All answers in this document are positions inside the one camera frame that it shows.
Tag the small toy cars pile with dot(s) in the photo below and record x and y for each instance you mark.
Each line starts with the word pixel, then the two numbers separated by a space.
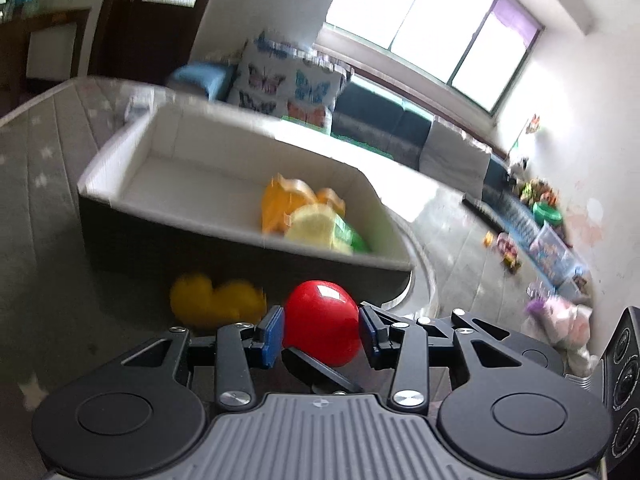
pixel 505 252

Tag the butterfly print pillow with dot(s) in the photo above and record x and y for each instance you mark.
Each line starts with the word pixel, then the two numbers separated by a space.
pixel 280 80

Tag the pale yellow toy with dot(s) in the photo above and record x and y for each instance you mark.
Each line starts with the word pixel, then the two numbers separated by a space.
pixel 312 227

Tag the yellow toy duck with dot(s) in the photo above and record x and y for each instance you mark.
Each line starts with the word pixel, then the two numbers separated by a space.
pixel 215 302

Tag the grey storage box white inside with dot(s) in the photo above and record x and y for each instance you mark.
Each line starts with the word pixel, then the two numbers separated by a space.
pixel 200 180

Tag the light grey cushion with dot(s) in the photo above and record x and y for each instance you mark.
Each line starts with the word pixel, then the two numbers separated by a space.
pixel 452 155

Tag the large window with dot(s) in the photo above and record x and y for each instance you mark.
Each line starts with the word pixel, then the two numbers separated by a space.
pixel 425 25

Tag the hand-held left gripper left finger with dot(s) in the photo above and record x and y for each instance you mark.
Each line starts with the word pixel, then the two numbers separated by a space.
pixel 274 336

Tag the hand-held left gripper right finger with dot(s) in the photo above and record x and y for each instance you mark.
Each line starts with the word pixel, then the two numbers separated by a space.
pixel 367 334

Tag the orange toy animal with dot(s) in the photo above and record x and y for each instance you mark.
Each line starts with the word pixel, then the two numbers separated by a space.
pixel 285 202

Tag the grey star-print quilted mat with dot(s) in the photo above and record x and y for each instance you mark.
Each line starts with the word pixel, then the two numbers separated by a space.
pixel 40 240

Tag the dark wooden door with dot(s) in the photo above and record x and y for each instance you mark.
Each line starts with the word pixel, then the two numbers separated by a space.
pixel 135 15

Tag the green toy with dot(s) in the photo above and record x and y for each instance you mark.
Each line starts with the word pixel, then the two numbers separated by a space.
pixel 356 240

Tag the dark sofa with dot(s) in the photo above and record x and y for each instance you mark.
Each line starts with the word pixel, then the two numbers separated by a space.
pixel 380 120

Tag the purple window blind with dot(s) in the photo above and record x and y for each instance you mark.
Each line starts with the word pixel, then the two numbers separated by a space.
pixel 515 17

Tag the red toy ball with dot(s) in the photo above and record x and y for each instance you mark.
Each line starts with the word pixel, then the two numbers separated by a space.
pixel 322 320

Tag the blue pillow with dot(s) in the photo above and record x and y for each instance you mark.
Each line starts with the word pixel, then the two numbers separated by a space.
pixel 200 77

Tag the green plastic bowl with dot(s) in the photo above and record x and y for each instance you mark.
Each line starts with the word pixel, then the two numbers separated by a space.
pixel 547 212

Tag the white cabinet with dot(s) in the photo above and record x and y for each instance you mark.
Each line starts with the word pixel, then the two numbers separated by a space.
pixel 52 47

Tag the pink and white plush toy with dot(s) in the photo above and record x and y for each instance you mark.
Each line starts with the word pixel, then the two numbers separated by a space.
pixel 560 320

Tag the clear plastic toy box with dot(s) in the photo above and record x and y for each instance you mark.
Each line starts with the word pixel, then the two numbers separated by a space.
pixel 557 255

